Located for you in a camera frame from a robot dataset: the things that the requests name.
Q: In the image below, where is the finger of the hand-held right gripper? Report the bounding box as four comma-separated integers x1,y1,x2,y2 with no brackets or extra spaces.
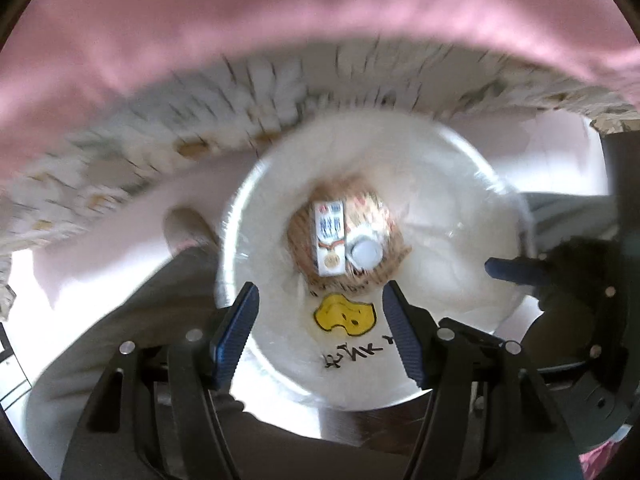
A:
485,240,620,311

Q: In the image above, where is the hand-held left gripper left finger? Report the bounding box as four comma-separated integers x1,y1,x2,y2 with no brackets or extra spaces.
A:
60,282,261,480

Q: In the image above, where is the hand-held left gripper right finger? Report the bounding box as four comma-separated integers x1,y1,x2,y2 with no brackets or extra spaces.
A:
382,280,586,480

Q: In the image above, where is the white plastic bag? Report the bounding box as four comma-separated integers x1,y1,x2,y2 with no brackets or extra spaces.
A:
215,110,546,413

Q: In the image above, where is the white bottle cap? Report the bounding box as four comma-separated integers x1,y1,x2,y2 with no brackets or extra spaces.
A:
348,237,382,269

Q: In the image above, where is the pink quilted cushion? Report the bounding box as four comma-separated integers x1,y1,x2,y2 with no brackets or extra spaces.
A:
579,440,640,480

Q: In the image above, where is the brown printed wrapper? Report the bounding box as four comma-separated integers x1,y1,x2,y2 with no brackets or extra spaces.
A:
286,180,413,296

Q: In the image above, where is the person's left foot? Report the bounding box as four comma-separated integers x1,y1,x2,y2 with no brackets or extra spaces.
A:
162,206,221,261

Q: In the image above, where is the person's left leg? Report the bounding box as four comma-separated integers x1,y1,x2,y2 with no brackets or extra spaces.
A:
20,245,251,480

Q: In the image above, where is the small white red carton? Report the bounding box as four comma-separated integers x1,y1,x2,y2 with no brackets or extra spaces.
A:
311,199,348,277

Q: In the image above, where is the pink floral bed sheet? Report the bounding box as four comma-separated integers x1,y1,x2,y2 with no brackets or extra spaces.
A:
0,0,640,191

